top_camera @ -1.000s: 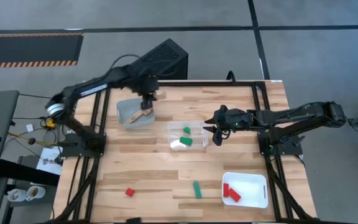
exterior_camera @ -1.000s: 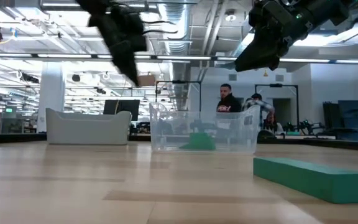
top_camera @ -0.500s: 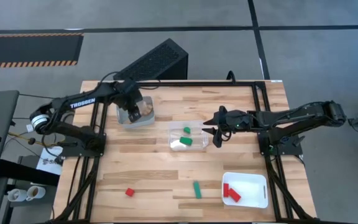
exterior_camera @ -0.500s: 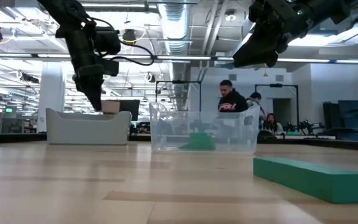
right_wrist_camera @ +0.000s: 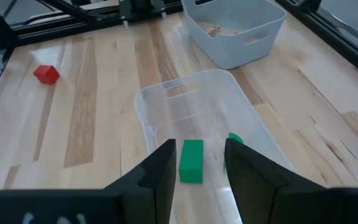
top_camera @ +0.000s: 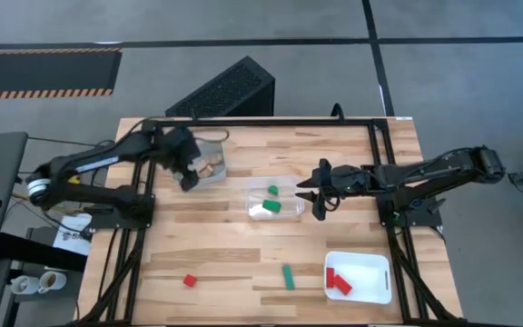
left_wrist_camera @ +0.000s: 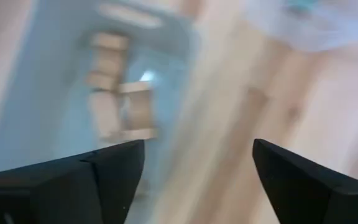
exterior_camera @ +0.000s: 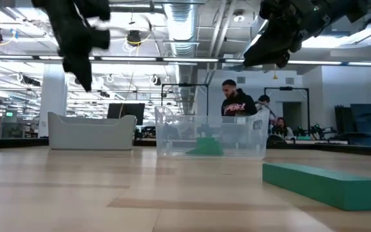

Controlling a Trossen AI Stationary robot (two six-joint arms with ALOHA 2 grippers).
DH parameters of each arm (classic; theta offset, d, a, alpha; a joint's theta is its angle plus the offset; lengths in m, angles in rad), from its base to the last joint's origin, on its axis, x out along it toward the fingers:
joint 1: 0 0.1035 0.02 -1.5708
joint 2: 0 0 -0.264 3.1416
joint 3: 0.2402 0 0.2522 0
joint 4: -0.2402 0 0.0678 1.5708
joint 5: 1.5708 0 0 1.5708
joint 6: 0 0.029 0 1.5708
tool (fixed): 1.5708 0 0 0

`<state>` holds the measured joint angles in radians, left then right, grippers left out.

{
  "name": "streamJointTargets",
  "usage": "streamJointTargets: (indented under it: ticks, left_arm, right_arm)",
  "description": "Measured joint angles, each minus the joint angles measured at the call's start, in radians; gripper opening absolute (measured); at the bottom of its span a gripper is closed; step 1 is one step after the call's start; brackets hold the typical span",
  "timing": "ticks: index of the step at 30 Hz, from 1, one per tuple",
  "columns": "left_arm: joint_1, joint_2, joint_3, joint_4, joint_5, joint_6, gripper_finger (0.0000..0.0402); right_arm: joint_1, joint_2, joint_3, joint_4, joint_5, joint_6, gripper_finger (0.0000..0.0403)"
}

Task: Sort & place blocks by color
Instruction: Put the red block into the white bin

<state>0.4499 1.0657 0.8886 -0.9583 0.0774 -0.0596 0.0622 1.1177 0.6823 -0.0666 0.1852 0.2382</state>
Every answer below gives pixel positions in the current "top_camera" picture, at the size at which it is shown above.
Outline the white plastic bin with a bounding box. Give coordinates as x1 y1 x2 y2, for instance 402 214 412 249
323 251 393 305

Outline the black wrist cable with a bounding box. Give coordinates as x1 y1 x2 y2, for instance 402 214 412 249
321 193 340 213
192 127 232 144

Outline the clear plastic bin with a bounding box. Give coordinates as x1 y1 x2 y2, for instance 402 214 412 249
244 175 306 223

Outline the black perforated computer case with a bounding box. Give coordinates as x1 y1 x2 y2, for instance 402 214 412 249
164 54 276 118

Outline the black aluminium rig frame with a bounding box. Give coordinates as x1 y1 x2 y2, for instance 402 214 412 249
77 117 467 326

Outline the white printed paper sheet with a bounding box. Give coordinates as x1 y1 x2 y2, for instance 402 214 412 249
52 213 94 257

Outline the black hazard striped floor mat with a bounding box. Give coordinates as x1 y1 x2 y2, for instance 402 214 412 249
0 46 123 101

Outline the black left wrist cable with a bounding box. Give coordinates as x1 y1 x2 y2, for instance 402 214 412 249
192 127 232 144

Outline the white mug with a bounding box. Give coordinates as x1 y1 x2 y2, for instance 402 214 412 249
37 270 68 294
10 274 41 296

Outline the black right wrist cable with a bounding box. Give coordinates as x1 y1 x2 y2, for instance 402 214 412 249
321 193 340 213

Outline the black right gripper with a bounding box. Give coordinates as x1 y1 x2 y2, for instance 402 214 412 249
296 158 368 222

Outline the grey plastic bin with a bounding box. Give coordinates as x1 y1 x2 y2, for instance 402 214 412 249
188 138 229 186

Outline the black side table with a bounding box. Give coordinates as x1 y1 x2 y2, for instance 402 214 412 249
0 230 88 327

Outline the long teal green block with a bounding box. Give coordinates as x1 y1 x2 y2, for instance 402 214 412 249
281 264 296 292

